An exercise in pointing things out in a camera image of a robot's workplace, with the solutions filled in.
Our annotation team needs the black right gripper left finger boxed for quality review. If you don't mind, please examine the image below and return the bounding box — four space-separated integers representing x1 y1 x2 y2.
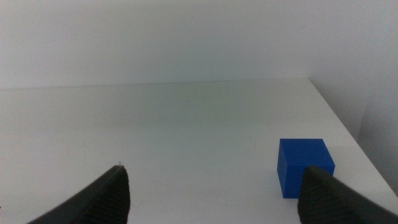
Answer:
27 165 131 224

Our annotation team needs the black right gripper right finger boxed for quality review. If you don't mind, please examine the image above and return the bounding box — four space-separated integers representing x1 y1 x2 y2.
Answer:
297 165 398 224

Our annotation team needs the blue cube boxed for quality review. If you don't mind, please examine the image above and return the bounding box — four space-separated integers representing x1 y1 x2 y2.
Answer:
276 138 336 199

